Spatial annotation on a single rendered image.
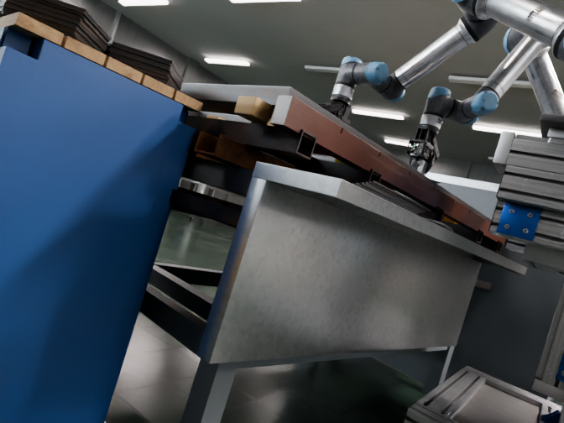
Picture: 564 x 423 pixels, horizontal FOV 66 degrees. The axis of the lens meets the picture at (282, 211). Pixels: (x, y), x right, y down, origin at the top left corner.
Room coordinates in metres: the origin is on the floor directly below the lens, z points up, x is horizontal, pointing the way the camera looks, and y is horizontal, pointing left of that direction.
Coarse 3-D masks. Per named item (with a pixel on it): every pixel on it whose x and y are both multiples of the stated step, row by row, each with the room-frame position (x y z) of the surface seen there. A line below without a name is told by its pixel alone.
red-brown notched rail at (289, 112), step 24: (288, 96) 0.85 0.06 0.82; (288, 120) 0.85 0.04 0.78; (312, 120) 0.90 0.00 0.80; (336, 144) 0.98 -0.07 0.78; (360, 144) 1.04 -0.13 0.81; (360, 168) 1.08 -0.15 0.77; (384, 168) 1.14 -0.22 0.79; (408, 192) 1.27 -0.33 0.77; (432, 192) 1.38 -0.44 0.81; (456, 216) 1.56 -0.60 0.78; (504, 240) 2.04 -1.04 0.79
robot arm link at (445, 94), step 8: (432, 88) 1.60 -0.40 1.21; (440, 88) 1.58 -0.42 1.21; (432, 96) 1.59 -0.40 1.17; (440, 96) 1.58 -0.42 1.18; (448, 96) 1.59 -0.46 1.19; (432, 104) 1.58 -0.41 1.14; (440, 104) 1.58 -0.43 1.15; (448, 104) 1.58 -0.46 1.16; (424, 112) 1.61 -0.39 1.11; (432, 112) 1.58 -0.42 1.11; (440, 112) 1.58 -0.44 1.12; (448, 112) 1.59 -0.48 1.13
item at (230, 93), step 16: (192, 96) 1.13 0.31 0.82; (208, 96) 1.08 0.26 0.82; (224, 96) 1.04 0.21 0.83; (256, 96) 0.96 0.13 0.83; (272, 96) 0.93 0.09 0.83; (304, 96) 0.93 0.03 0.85; (192, 112) 1.49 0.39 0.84; (208, 112) 1.48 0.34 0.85; (224, 112) 1.18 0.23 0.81; (272, 112) 1.00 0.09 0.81; (320, 112) 0.98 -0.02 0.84; (352, 128) 1.08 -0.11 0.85; (400, 160) 1.28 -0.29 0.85; (448, 192) 1.57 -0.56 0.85
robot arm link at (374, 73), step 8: (360, 64) 1.53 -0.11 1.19; (368, 64) 1.50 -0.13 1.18; (376, 64) 1.48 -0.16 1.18; (384, 64) 1.49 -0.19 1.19; (352, 72) 1.54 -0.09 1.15; (360, 72) 1.52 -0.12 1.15; (368, 72) 1.49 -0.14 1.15; (376, 72) 1.47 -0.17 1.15; (384, 72) 1.50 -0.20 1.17; (352, 80) 1.56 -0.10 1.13; (360, 80) 1.53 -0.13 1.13; (368, 80) 1.51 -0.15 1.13; (376, 80) 1.49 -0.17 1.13; (384, 80) 1.50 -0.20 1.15; (376, 88) 1.56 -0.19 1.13; (384, 88) 1.56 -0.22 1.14
